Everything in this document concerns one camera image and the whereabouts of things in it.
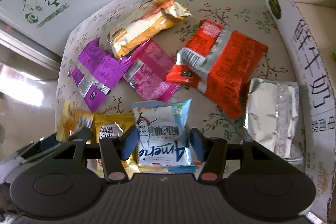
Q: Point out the yellow flower snack packet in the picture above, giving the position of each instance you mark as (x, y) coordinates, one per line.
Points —
(72, 120)

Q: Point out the red orange snack packet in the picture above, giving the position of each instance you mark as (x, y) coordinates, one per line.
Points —
(218, 62)

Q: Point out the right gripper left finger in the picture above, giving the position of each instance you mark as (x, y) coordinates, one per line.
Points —
(114, 150)

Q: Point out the cardboard milk box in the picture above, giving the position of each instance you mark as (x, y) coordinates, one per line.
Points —
(308, 30)

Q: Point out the yellow waffle snack packet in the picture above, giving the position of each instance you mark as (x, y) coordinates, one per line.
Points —
(113, 127)

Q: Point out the floral table cloth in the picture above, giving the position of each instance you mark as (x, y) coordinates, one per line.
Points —
(250, 17)

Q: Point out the purple snack packet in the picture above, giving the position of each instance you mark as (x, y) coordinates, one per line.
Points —
(96, 72)

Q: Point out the silver foil snack packet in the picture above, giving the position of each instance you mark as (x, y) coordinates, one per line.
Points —
(271, 117)

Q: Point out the pink snack packet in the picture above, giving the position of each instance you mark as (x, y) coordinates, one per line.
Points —
(147, 75)

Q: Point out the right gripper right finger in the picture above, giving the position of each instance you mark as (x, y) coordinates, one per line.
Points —
(212, 151)

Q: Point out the light blue Ameria packet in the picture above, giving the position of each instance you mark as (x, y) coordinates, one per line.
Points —
(163, 143)

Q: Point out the orange white bread packet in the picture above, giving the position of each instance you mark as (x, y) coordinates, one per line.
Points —
(144, 23)

